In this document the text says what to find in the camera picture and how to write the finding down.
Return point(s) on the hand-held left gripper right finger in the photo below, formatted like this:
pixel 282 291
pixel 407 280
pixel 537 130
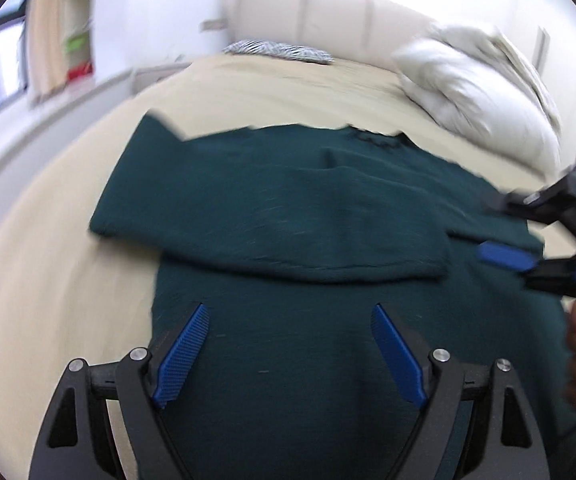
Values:
pixel 398 355

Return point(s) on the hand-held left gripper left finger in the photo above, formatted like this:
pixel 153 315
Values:
pixel 183 355

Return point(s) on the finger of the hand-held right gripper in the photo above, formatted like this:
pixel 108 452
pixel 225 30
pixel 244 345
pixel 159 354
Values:
pixel 528 202
pixel 505 256

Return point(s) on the dark green knit sweater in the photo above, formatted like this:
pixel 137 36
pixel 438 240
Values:
pixel 288 210

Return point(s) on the white rumpled pillow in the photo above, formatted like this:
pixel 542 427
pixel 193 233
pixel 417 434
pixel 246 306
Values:
pixel 468 90

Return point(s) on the bed with beige sheet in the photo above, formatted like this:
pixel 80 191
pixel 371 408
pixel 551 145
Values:
pixel 43 270

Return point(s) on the cream padded headboard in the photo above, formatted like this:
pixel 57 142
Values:
pixel 318 15

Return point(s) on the white bedside table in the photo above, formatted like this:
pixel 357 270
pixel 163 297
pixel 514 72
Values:
pixel 160 74

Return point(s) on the zebra striped pillow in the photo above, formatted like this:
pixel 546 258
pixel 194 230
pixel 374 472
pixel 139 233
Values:
pixel 278 51

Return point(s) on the beige curtain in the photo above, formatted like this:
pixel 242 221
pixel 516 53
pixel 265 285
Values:
pixel 48 30

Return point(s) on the wall socket plate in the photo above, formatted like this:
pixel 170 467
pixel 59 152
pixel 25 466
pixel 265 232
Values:
pixel 214 24

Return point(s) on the white wall shelf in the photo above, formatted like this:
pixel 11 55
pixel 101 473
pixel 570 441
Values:
pixel 79 25

